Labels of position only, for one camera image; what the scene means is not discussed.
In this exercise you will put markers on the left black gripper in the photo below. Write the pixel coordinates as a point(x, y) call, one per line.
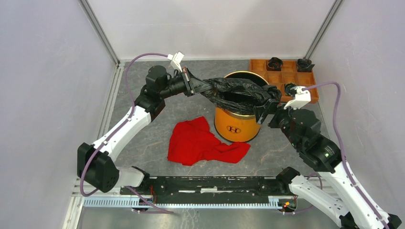
point(193, 85)

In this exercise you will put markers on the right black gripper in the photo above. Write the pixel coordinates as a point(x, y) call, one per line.
point(270, 107)

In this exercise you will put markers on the black trash bag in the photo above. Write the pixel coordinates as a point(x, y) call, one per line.
point(238, 95)

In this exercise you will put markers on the orange trash bin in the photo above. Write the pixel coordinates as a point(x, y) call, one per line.
point(234, 127)

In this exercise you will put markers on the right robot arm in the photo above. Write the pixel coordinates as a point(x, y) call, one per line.
point(353, 208)

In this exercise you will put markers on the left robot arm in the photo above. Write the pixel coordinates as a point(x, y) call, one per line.
point(96, 161)

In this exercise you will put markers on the rolled bag front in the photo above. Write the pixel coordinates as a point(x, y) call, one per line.
point(289, 88)

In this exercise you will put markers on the rolled bag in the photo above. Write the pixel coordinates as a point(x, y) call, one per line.
point(274, 64)
point(289, 88)
point(304, 65)

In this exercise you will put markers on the orange compartment tray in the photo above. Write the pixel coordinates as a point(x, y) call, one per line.
point(287, 74)

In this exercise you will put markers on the rolled bag back left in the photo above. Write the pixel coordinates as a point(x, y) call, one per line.
point(274, 64)

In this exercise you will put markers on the rolled bag back right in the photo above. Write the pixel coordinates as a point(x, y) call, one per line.
point(304, 65)

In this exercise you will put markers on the red cloth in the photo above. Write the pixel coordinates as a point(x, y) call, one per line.
point(192, 141)

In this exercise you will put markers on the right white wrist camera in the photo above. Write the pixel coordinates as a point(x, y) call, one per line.
point(301, 97)

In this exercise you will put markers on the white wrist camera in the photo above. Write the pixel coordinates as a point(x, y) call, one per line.
point(301, 97)
point(175, 60)

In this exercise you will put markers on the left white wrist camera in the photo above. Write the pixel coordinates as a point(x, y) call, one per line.
point(175, 60)

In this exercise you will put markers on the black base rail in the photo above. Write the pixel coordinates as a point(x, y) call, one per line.
point(177, 191)

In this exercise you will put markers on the right aluminium corner post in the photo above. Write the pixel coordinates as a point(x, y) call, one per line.
point(323, 28)

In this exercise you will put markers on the aluminium corner post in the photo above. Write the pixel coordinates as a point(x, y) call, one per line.
point(323, 28)
point(99, 30)

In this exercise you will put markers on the left aluminium corner post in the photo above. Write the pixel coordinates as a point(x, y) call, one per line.
point(99, 30)

